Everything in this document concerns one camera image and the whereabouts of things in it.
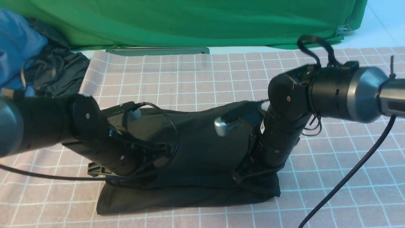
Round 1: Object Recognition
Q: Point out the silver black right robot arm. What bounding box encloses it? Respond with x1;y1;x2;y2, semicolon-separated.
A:
233;61;404;183

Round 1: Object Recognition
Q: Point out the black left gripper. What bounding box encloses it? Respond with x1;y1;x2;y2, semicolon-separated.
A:
63;101;168;177

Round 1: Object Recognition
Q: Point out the clear binder clip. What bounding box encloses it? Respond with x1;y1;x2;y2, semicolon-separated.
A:
336;24;352;36

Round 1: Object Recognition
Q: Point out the blue garment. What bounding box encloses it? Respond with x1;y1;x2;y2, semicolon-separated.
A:
0;9;48;90

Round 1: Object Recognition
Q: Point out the crumpled dark gray garment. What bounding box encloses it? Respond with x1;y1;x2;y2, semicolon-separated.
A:
20;18;90;97

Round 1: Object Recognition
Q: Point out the green flat bar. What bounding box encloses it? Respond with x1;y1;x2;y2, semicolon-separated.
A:
105;47;210;57

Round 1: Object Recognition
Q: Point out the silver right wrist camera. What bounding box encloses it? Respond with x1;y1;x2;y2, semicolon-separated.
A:
214;111;263;137

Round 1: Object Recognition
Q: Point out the green backdrop cloth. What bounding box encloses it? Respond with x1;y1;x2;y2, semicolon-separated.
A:
1;0;367;50

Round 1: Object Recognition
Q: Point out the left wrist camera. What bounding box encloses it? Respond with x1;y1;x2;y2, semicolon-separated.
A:
101;101;146;128

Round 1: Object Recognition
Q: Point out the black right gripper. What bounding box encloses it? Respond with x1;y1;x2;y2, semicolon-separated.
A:
233;105;312;183

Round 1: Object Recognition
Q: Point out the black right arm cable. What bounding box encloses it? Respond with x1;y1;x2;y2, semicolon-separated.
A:
297;35;397;228

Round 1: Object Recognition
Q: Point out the dark gray long-sleeve top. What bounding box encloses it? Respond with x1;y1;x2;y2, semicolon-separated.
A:
97;101;281;215

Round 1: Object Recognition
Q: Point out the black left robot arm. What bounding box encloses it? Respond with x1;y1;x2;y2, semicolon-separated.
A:
0;94;171;177

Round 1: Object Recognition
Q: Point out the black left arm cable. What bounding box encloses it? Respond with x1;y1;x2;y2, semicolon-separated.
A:
0;55;179;181

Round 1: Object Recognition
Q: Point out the pink checkered tablecloth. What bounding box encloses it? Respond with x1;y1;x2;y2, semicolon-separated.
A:
1;50;405;228

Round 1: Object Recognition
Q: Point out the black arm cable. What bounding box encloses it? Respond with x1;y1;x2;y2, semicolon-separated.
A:
0;55;179;181
297;35;397;228

